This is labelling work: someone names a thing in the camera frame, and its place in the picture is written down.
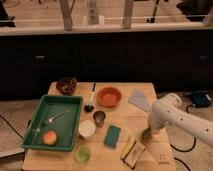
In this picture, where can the teal sponge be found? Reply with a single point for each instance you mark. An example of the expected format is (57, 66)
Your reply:
(112, 136)

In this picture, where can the metal fork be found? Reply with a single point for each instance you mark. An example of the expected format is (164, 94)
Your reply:
(51, 119)

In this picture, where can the white remote device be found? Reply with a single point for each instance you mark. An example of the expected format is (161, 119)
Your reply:
(92, 12)

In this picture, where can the green cup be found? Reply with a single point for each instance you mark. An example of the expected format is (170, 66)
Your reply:
(82, 154)

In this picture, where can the metal cup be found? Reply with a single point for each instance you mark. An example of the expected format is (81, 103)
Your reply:
(99, 117)

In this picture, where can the red bowl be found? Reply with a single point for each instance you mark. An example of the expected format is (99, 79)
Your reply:
(108, 96)

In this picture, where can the green plastic tray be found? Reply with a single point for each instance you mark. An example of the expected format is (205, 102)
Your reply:
(65, 126)

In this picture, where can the dark blue floor object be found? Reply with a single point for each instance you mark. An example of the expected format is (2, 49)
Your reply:
(200, 99)

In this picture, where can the dark brown bowl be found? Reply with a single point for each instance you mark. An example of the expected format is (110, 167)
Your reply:
(66, 86)

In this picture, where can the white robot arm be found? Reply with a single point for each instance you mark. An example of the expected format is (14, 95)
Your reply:
(167, 109)

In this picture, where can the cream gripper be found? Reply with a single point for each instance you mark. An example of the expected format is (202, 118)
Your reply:
(155, 128)

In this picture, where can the white cup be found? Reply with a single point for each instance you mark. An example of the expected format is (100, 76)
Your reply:
(86, 129)

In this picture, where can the grey folded cloth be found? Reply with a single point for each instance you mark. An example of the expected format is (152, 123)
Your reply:
(139, 99)

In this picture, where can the orange peach fruit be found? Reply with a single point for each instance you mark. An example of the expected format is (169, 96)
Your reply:
(49, 138)

